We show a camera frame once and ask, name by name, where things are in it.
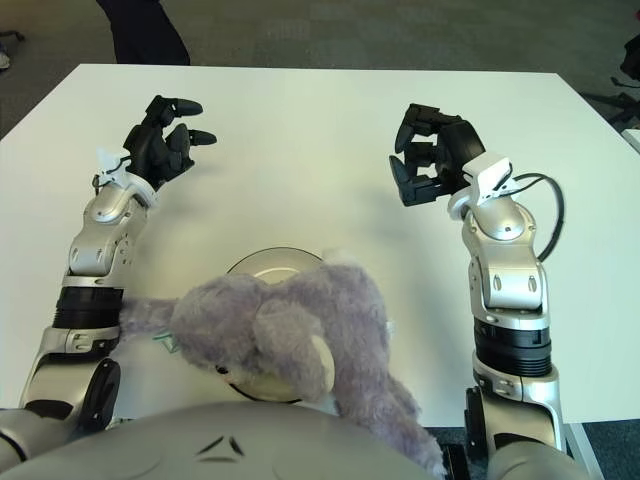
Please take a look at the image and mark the black office chair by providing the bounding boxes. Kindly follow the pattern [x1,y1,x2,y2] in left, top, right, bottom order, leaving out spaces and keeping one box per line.
[582,39,640,126]

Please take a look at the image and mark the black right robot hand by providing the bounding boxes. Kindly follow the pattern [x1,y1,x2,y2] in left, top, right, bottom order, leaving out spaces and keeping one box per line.
[388,103,487,207]

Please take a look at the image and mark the person in black trousers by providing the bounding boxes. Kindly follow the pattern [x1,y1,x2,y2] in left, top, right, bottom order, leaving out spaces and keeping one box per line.
[95,0,191,66]

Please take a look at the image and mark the silver robot torso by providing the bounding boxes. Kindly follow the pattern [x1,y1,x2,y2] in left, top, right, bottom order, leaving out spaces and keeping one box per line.
[0,397,441,480]

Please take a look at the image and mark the purple plush bunny doll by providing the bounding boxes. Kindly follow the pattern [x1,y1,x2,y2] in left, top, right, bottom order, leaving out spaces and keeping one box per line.
[118,248,449,479]

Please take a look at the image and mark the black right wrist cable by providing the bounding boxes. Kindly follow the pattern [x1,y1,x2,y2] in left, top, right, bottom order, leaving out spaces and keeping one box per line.
[499,173,568,262]

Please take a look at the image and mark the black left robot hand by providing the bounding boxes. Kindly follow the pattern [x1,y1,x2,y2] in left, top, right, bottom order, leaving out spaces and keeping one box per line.
[122,94,219,192]

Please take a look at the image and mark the white table leg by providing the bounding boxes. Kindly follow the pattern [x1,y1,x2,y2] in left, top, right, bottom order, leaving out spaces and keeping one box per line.
[562,423,606,480]

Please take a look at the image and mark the white plate with black rim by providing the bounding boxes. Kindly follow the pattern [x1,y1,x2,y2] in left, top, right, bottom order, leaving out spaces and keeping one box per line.
[222,245,326,405]

